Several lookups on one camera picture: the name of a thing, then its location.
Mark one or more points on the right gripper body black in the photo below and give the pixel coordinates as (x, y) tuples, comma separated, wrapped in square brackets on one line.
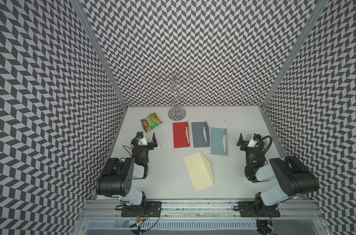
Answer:
[(249, 148)]

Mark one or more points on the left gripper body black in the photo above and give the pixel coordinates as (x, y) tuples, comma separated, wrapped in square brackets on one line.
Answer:
[(147, 146)]

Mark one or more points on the light blue envelope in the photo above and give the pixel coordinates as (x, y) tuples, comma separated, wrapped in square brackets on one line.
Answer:
[(219, 141)]

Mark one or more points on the red envelope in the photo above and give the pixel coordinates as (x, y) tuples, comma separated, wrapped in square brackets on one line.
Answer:
[(181, 134)]

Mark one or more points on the dark grey envelope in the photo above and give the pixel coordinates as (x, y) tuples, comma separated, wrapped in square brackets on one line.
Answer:
[(200, 132)]

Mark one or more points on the cream yellow envelope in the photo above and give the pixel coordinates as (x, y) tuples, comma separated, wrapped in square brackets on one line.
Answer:
[(200, 171)]

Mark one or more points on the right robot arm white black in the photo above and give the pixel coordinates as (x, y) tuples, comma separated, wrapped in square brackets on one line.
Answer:
[(293, 176)]

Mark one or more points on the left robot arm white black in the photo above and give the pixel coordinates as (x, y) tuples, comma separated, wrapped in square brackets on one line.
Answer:
[(115, 180)]

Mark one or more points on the patterned ceramic bowl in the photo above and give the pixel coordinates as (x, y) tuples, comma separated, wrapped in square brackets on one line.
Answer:
[(266, 141)]

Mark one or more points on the green snack bag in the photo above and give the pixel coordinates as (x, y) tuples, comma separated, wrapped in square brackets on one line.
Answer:
[(150, 122)]

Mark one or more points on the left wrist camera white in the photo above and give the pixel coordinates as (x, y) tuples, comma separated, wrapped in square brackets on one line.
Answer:
[(141, 139)]

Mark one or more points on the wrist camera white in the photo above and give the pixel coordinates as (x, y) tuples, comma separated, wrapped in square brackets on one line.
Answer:
[(141, 139), (254, 140)]

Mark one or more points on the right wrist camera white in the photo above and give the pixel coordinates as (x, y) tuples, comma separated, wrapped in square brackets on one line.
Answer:
[(254, 140)]

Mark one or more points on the chrome wire stand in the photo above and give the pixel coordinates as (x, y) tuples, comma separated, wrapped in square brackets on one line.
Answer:
[(174, 81)]

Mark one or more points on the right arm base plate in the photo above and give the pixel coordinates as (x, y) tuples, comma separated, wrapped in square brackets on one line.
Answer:
[(250, 209)]

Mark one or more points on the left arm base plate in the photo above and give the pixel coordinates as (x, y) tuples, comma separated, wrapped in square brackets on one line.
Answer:
[(149, 209)]

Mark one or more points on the aluminium front rail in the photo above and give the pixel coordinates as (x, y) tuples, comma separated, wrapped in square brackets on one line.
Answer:
[(299, 209)]

